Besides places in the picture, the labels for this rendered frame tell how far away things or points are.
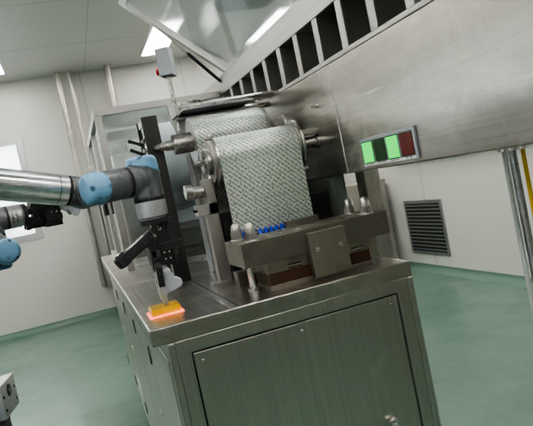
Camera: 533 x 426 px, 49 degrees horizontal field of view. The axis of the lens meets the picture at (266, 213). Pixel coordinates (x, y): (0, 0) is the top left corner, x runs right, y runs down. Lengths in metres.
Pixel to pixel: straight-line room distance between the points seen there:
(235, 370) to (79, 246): 5.82
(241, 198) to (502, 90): 0.79
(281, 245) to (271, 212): 0.22
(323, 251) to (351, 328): 0.20
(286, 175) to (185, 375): 0.63
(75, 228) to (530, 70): 6.41
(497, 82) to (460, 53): 0.11
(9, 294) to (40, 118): 1.99
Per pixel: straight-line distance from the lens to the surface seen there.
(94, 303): 7.19
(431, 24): 1.24
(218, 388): 1.39
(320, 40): 1.70
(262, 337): 1.39
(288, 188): 1.66
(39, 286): 7.17
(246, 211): 1.62
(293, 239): 1.45
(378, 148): 1.45
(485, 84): 1.13
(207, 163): 1.64
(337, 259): 1.48
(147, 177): 1.43
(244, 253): 1.42
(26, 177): 1.46
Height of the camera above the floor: 1.17
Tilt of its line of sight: 3 degrees down
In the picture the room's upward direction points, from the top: 12 degrees counter-clockwise
